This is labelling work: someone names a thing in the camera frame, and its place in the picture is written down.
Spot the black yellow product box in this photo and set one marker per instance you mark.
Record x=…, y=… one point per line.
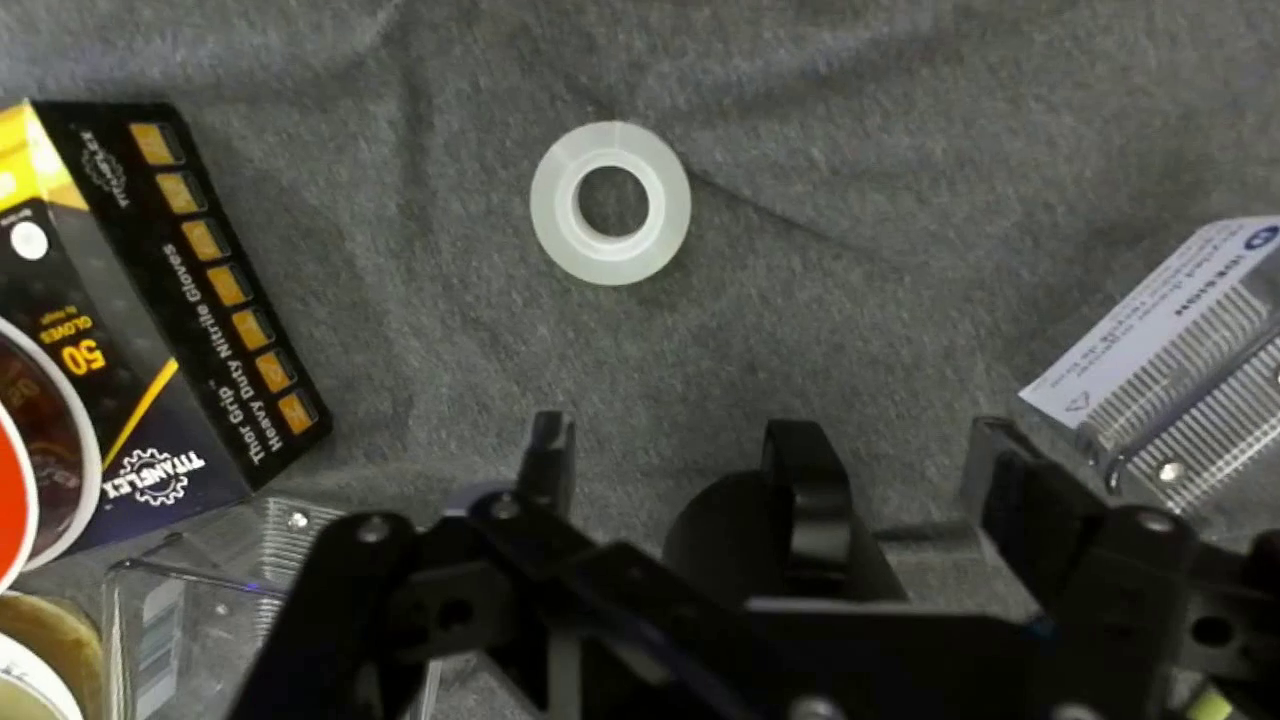
x=127, y=265

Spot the red ribbon spool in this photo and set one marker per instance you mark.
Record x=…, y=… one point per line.
x=58, y=438

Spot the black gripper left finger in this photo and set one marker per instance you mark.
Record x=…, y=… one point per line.
x=549, y=463

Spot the clear small box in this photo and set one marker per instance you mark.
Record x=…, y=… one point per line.
x=189, y=614

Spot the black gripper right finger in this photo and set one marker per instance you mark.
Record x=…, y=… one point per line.
x=1032, y=514

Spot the clear tape roll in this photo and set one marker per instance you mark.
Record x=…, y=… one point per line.
x=608, y=203

